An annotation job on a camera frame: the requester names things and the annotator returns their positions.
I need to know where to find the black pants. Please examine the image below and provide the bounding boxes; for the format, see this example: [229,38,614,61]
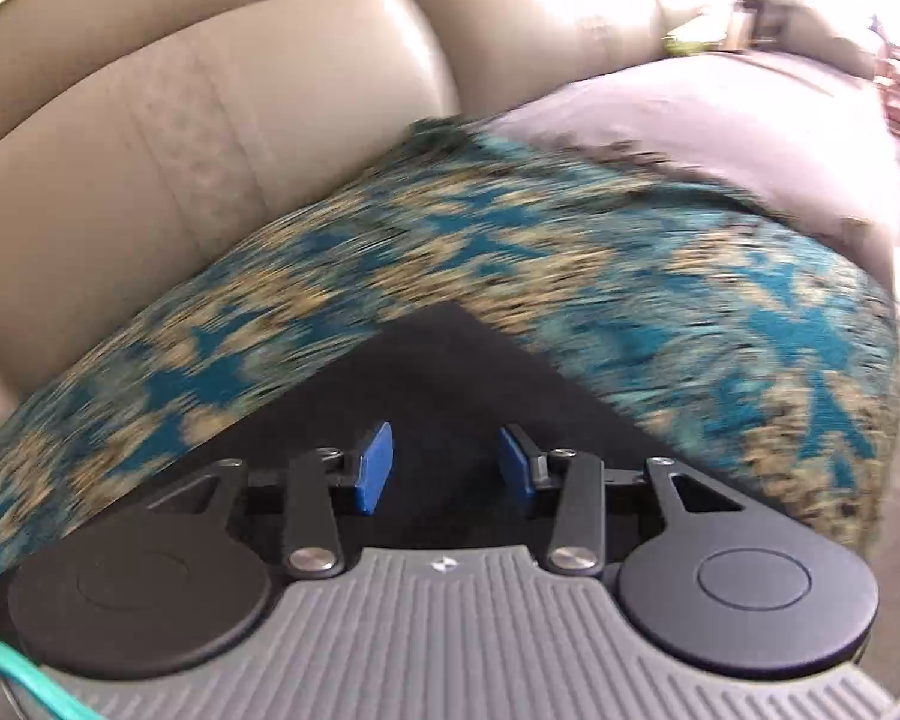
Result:
[0,299,670,616]

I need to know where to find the teal patterned sofa throw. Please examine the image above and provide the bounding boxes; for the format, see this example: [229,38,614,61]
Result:
[0,119,900,574]

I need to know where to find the mauve cushion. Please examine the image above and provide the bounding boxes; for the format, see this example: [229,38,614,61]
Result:
[491,52,900,286]

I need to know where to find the beige leather sofa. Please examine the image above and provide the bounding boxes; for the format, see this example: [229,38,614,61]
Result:
[0,0,706,424]

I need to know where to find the teal cord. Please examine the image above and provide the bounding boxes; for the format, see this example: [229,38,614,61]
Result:
[0,634,107,720]

